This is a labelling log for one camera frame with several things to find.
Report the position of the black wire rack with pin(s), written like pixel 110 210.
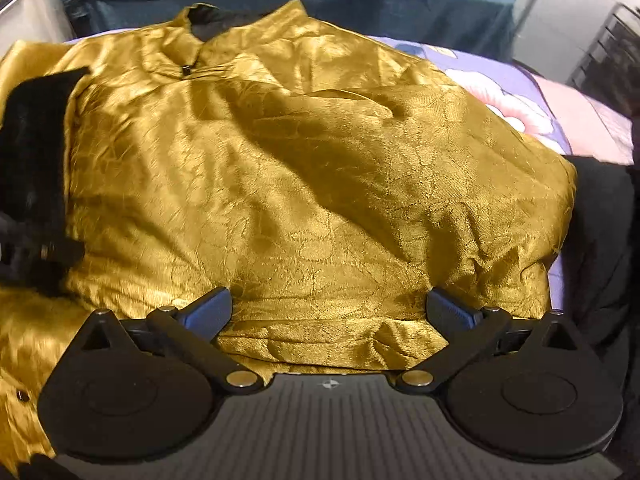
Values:
pixel 609 70

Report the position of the black quilted jacket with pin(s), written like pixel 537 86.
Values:
pixel 600 261

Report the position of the gold satin jacket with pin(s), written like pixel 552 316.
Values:
pixel 36 87

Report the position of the white machine with screen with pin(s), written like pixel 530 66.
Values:
pixel 33 20

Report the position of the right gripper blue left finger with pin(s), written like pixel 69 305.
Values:
pixel 189 334

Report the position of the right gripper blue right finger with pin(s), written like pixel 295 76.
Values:
pixel 471 334

